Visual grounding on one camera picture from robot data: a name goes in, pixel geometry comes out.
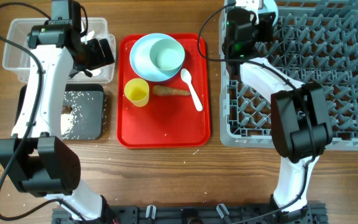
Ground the white rice pile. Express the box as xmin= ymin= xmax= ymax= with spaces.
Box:
xmin=60 ymin=114 xmax=74 ymax=137

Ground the clear plastic bin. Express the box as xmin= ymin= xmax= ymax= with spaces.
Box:
xmin=2 ymin=17 xmax=117 ymax=85

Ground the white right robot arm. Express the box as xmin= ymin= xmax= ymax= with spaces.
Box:
xmin=222 ymin=7 xmax=333 ymax=219

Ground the light blue plate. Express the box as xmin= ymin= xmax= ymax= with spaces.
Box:
xmin=129 ymin=33 xmax=180 ymax=82

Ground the light blue bowl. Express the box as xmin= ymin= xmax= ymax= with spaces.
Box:
xmin=259 ymin=0 xmax=278 ymax=25

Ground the black plastic tray bin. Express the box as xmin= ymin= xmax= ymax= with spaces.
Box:
xmin=11 ymin=84 xmax=105 ymax=141

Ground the black mounting rail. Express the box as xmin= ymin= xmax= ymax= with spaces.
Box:
xmin=51 ymin=203 xmax=328 ymax=224

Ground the grey dishwasher rack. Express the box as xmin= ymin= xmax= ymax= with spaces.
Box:
xmin=219 ymin=1 xmax=358 ymax=151

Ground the green bowl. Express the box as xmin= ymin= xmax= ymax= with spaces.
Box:
xmin=149 ymin=39 xmax=185 ymax=76

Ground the red serving tray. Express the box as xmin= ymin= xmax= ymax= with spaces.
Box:
xmin=116 ymin=33 xmax=211 ymax=149

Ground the brown food scrap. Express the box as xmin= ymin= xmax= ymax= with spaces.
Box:
xmin=62 ymin=105 xmax=72 ymax=114

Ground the yellow plastic cup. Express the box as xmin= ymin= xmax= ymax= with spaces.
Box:
xmin=124 ymin=78 xmax=150 ymax=107

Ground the white napkin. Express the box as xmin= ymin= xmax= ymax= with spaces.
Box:
xmin=76 ymin=30 xmax=101 ymax=77

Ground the carrot piece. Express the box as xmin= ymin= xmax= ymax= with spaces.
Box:
xmin=152 ymin=85 xmax=191 ymax=96

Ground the white plastic spoon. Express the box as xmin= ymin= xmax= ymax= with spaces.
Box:
xmin=180 ymin=68 xmax=203 ymax=112

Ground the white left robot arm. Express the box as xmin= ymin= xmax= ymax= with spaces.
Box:
xmin=0 ymin=1 xmax=118 ymax=223

